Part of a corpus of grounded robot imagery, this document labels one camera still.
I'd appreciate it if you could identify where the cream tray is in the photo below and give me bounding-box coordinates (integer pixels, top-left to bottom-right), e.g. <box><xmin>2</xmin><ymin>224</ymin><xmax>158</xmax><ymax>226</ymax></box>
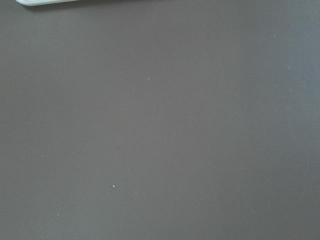
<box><xmin>16</xmin><ymin>0</ymin><xmax>77</xmax><ymax>7</ymax></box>

